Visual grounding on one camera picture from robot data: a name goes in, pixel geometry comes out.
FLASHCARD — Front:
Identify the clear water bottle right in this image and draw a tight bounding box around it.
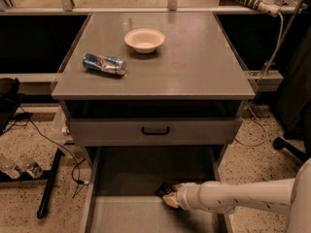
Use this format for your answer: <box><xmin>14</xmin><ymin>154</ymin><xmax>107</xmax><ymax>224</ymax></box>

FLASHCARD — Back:
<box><xmin>19</xmin><ymin>154</ymin><xmax>43</xmax><ymax>179</ymax></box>

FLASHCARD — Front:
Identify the blue silver energy drink can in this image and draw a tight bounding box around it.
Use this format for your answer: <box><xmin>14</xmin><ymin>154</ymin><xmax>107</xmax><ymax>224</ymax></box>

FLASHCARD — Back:
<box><xmin>83</xmin><ymin>53</ymin><xmax>126</xmax><ymax>76</ymax></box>

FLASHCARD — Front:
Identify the clear water bottle left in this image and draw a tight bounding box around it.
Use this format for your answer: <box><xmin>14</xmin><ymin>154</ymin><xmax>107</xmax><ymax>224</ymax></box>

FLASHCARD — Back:
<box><xmin>0</xmin><ymin>155</ymin><xmax>22</xmax><ymax>180</ymax></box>

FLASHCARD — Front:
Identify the clear water bottle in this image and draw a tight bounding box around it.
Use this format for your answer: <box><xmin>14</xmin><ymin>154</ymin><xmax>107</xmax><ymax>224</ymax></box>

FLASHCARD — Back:
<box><xmin>0</xmin><ymin>155</ymin><xmax>22</xmax><ymax>180</ymax></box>
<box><xmin>19</xmin><ymin>154</ymin><xmax>43</xmax><ymax>179</ymax></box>

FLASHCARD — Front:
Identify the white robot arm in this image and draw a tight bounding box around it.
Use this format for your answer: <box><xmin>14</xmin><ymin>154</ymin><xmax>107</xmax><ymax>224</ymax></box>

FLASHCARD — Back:
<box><xmin>155</xmin><ymin>159</ymin><xmax>311</xmax><ymax>233</ymax></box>

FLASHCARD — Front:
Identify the black floor stand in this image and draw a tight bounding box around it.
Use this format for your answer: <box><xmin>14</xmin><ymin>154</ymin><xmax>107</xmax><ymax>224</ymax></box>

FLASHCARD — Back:
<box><xmin>0</xmin><ymin>147</ymin><xmax>65</xmax><ymax>219</ymax></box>

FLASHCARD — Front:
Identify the grey drawer cabinet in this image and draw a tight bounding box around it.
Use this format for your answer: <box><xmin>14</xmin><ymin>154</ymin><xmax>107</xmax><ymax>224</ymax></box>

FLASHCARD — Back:
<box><xmin>52</xmin><ymin>13</ymin><xmax>255</xmax><ymax>159</ymax></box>

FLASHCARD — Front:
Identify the white cable at right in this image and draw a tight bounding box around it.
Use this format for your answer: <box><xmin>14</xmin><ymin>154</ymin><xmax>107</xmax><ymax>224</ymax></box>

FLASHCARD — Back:
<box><xmin>233</xmin><ymin>12</ymin><xmax>286</xmax><ymax>149</ymax></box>

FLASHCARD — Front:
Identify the black drawer handle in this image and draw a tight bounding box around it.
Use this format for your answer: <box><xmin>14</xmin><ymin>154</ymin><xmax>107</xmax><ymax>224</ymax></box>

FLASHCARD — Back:
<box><xmin>141</xmin><ymin>126</ymin><xmax>170</xmax><ymax>136</ymax></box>

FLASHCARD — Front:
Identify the black chair at left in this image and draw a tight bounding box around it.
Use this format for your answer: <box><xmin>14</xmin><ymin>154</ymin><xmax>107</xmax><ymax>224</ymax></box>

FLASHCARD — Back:
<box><xmin>0</xmin><ymin>78</ymin><xmax>23</xmax><ymax>135</ymax></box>

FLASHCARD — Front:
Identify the black rxbar chocolate bar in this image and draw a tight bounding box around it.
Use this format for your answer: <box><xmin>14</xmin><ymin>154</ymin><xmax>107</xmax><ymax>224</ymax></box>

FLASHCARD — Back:
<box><xmin>155</xmin><ymin>183</ymin><xmax>174</xmax><ymax>198</ymax></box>

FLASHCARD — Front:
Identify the black office chair base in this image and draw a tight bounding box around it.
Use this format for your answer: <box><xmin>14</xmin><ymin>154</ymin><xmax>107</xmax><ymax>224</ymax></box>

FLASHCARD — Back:
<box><xmin>272</xmin><ymin>103</ymin><xmax>311</xmax><ymax>162</ymax></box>

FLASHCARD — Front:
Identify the closed upper grey drawer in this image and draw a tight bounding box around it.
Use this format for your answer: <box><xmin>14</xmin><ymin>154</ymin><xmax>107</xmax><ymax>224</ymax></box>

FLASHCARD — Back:
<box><xmin>69</xmin><ymin>117</ymin><xmax>242</xmax><ymax>147</ymax></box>

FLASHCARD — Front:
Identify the white power strip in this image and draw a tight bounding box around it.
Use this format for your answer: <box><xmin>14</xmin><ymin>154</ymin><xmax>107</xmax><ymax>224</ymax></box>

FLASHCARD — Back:
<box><xmin>235</xmin><ymin>0</ymin><xmax>281</xmax><ymax>17</ymax></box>

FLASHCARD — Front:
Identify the black floor cable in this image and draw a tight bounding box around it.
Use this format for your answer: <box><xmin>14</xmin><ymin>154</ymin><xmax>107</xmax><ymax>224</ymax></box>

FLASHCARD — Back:
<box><xmin>6</xmin><ymin>105</ymin><xmax>90</xmax><ymax>199</ymax></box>

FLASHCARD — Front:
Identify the open grey lower drawer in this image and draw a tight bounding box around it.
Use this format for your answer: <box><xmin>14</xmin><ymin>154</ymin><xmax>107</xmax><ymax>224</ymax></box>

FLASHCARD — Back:
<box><xmin>79</xmin><ymin>147</ymin><xmax>232</xmax><ymax>233</ymax></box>

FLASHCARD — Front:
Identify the white ceramic bowl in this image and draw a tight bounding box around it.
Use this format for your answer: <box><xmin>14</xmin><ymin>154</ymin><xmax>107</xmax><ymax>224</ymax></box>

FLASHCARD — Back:
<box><xmin>124</xmin><ymin>28</ymin><xmax>165</xmax><ymax>53</ymax></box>

